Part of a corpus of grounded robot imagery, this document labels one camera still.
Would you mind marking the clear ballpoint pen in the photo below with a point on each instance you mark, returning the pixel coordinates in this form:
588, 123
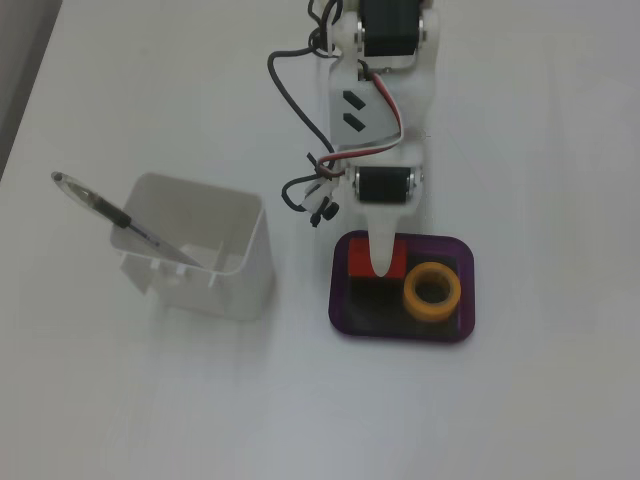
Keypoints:
112, 214

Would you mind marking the red cube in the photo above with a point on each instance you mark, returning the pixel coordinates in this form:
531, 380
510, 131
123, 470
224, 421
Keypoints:
357, 262

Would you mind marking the purple tray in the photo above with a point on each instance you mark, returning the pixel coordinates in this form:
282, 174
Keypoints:
340, 300

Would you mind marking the white plastic box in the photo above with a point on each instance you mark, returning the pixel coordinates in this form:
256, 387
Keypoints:
250, 280

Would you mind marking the yellow tape roll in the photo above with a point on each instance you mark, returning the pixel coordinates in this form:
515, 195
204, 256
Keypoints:
430, 313

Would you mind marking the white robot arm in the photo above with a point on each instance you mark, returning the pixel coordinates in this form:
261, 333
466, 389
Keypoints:
420, 95

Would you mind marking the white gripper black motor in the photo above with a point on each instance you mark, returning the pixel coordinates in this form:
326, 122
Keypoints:
382, 186

